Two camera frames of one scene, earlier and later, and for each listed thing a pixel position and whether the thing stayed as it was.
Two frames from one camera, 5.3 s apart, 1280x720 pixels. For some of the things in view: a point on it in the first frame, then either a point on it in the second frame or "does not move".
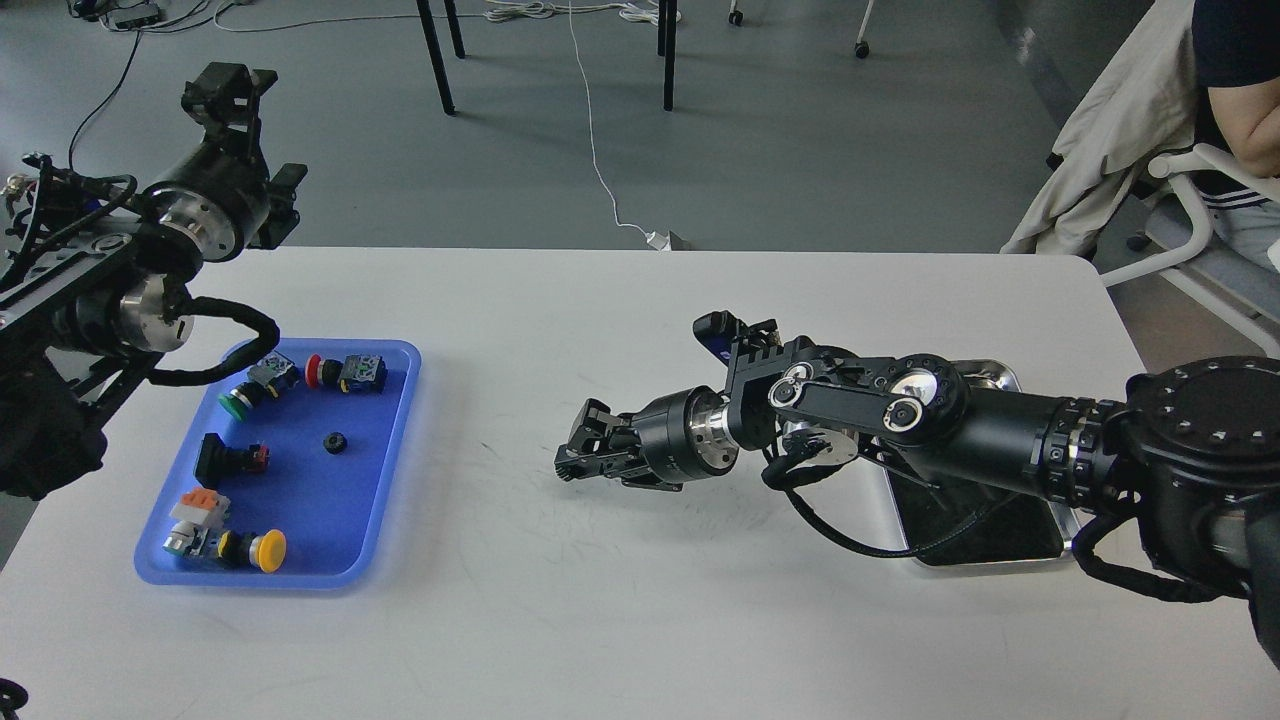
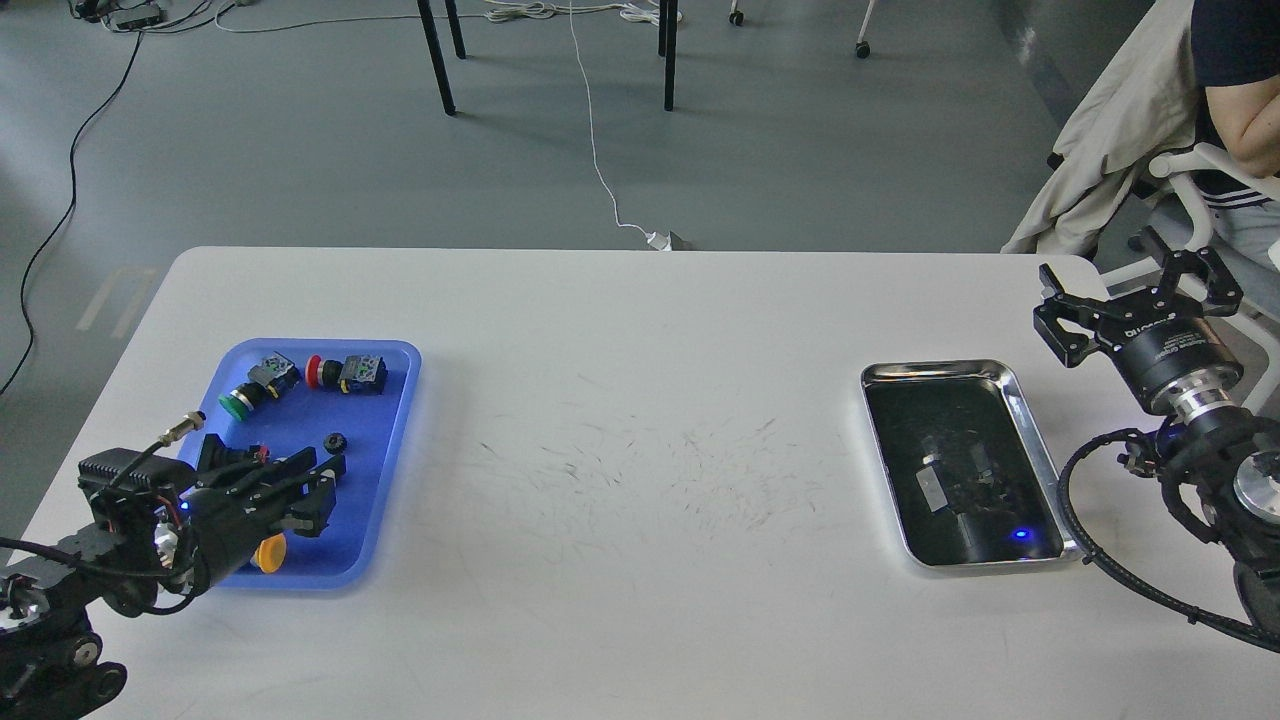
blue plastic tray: x=288 y=473 does not move
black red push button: x=218 y=463 does not move
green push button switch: x=274 y=374 does not move
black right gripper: x=684 y=437 -> x=1177 y=360
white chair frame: x=1171 y=165 does not move
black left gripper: x=221 y=196 -> x=229 y=513
